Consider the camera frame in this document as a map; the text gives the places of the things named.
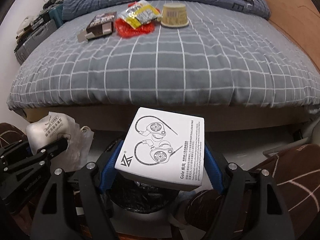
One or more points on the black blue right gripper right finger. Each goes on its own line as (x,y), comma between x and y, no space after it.
(252,206)

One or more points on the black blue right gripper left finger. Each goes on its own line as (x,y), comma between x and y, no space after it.
(71,206)

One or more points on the grey dust mask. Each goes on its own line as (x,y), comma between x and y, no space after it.
(58,125)

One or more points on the white earphone box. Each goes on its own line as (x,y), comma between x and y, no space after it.
(163,149)

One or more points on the brown printed carton box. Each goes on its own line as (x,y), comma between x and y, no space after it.
(101,25)

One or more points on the red plastic bag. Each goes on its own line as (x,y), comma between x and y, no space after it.
(126,31)

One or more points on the yellow white snack wrapper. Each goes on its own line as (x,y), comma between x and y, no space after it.
(140,13)

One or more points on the black trash bin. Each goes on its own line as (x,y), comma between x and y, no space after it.
(142,211)

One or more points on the grey suitcase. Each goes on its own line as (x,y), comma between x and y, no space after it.
(27,46)

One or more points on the white helmet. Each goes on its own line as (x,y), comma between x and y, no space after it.
(25,24)

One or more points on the teal plastic stool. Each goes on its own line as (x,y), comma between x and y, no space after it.
(55,14)

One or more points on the grey checked bed sheet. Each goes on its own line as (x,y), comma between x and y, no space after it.
(222,57)

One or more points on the wooden headboard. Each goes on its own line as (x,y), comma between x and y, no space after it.
(299,21)

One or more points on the wooden bed frame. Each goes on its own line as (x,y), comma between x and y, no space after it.
(217,118)

